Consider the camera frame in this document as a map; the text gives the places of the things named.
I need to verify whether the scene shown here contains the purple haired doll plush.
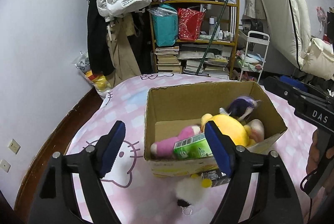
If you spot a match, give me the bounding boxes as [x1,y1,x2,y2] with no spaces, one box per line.
[227,95,262,122]

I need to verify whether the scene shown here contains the white fluffy yellow pompom keychain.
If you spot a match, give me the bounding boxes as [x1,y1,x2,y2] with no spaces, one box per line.
[174,174,212,217]

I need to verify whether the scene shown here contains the wooden bookshelf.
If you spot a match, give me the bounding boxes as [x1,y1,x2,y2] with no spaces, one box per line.
[149,0,239,79]

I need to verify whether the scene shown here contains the pink swirl roll plush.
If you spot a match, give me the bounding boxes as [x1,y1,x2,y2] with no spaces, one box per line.
[245,119,264,143]

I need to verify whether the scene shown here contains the green pole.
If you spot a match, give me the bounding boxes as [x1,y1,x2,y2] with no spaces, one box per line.
[195,0,229,76]

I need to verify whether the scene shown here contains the black hanging coat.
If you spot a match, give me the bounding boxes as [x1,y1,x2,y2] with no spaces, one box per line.
[87,0,114,76]

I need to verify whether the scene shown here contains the wall power socket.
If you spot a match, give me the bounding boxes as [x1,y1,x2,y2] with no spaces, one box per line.
[7,139,21,154]

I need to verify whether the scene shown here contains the stack of books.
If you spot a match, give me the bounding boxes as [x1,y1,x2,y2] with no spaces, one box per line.
[154,46,182,73]

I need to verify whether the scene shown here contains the white rolling cart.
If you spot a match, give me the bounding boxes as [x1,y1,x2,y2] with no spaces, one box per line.
[236,31,270,83]

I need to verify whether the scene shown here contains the yellow dog plush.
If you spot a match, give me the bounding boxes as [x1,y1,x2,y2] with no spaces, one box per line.
[200,114,256,147]

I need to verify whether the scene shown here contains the plastic bag of toys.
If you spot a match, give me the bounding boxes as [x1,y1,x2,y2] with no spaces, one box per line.
[72,51,111,99]

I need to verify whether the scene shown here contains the person right hand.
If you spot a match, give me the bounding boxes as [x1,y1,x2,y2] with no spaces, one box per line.
[306,130,320,174]

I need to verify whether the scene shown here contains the green tissue pack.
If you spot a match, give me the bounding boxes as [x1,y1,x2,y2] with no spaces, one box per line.
[173,133,213,159]

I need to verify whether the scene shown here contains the teal bag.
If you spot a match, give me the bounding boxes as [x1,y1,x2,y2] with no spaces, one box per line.
[149,4,178,47]

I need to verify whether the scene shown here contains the cardboard box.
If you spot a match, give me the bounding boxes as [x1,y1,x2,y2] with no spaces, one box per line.
[144,81,287,178]

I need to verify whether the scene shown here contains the small black box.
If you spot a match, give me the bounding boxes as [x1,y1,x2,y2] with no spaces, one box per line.
[201,169,230,188]

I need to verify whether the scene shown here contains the pink bear plush keychain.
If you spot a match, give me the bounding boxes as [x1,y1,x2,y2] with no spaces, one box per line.
[150,125,201,159]

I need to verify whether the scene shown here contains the beige trousers hanging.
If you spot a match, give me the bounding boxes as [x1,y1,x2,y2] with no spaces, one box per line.
[106,14,141,88]

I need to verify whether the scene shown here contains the red patterned bag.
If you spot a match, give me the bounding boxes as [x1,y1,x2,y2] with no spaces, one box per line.
[178,8,205,41]

